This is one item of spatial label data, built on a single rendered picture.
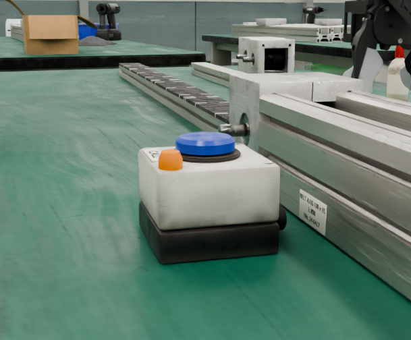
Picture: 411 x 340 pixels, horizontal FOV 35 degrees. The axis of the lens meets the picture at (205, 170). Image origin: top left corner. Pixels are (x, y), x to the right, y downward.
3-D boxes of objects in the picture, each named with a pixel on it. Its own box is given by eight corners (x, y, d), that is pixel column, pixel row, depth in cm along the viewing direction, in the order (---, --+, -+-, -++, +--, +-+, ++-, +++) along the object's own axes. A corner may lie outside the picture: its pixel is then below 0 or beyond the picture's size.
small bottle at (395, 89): (394, 104, 114) (399, 35, 112) (381, 102, 118) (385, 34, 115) (412, 103, 116) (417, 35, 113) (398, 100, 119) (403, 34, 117)
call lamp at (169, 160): (156, 165, 41) (156, 147, 41) (179, 164, 42) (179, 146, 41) (160, 171, 40) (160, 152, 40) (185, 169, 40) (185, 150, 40)
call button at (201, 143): (169, 159, 46) (169, 131, 45) (225, 156, 47) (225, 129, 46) (182, 172, 42) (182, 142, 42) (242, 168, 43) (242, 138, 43)
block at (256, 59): (237, 77, 164) (237, 38, 162) (281, 76, 166) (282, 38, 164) (247, 81, 154) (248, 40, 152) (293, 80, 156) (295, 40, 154)
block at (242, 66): (229, 73, 175) (229, 37, 173) (269, 72, 178) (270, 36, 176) (242, 77, 166) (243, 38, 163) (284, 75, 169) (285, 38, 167)
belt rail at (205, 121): (119, 75, 169) (119, 63, 168) (134, 75, 170) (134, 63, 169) (225, 146, 79) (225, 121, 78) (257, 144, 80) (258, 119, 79)
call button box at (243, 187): (138, 227, 48) (136, 143, 47) (263, 216, 51) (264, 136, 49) (159, 266, 41) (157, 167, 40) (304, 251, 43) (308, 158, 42)
